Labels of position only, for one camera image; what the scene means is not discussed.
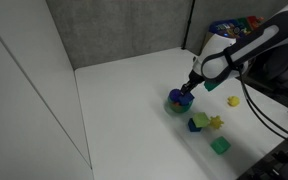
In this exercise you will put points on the green foam cube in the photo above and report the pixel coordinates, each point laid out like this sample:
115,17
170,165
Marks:
220,145

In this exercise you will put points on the yellow spiky toy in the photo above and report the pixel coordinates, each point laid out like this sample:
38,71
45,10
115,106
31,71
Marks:
216,122

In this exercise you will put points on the dark office chair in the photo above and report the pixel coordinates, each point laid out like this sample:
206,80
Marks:
280,71

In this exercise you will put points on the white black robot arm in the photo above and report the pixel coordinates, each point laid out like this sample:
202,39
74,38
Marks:
250,43

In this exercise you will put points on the green plastic bowl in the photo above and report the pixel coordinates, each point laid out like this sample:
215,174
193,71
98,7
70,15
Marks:
179,109

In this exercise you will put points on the black equipment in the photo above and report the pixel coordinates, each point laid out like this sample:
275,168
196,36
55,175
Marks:
280,161

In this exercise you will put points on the yellow bear toy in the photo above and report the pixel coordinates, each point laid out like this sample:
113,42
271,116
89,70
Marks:
233,101

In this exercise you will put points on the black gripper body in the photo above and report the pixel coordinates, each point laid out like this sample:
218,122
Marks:
194,80

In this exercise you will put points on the black vertical pole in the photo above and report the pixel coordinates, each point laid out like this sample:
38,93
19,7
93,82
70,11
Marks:
188,26

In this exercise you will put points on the blue storage bin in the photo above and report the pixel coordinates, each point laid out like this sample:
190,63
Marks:
227,28

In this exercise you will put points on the red storage bin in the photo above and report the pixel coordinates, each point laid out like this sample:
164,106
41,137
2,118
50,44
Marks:
253,20

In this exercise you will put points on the yellow-green foam cube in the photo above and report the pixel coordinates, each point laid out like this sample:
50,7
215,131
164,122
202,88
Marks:
201,119

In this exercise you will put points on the wooden toy shelf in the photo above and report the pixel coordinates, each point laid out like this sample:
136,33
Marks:
250,23

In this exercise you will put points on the dark blue foam cube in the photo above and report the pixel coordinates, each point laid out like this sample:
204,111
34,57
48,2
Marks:
192,127

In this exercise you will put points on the orange toy piece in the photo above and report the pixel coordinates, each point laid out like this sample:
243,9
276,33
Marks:
177,104

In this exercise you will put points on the blue spiky ball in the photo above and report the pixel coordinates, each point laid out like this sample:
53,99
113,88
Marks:
174,95

